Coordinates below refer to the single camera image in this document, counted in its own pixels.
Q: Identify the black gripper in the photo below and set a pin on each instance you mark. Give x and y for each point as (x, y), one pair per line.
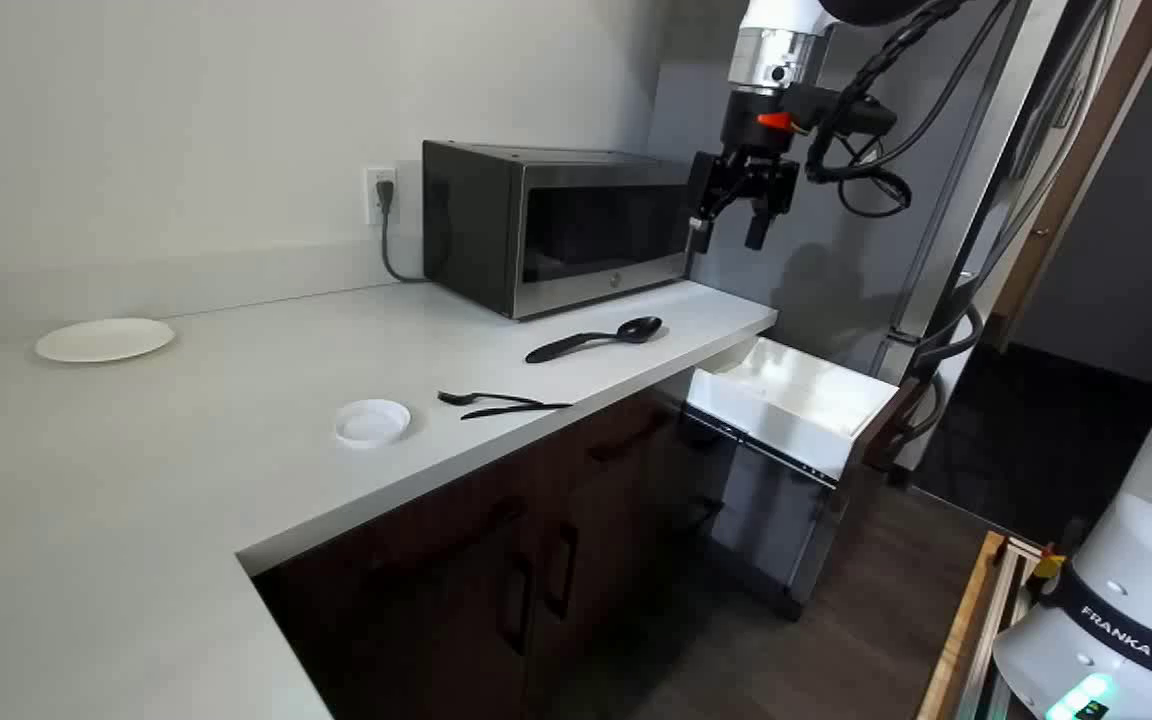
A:
(751, 165)

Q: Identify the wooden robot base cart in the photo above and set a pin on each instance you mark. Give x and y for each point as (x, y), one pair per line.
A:
(964, 677)

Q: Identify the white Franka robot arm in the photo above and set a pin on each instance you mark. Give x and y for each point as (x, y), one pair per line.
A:
(796, 83)

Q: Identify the black serving spoon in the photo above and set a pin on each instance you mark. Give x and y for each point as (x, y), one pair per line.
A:
(632, 330)

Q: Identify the stainless steel microwave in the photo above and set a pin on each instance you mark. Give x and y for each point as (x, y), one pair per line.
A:
(544, 231)

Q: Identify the small white bowl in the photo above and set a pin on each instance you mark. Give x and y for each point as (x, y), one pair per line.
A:
(369, 421)

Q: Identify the dark wood cabinet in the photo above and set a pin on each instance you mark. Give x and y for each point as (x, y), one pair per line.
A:
(471, 603)

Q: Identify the white plate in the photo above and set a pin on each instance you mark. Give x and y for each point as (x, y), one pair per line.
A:
(104, 341)

